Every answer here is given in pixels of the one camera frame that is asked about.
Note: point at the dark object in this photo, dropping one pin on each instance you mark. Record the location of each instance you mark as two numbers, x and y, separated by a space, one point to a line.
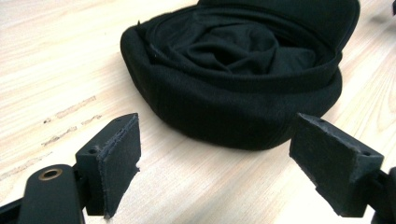
394 6

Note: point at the black cap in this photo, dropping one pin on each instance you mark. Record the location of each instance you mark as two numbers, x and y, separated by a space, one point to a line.
236 71

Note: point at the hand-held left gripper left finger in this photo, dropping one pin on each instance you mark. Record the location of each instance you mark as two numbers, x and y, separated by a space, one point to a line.
115 161

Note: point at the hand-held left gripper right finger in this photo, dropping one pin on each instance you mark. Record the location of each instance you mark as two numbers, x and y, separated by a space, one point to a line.
333 161

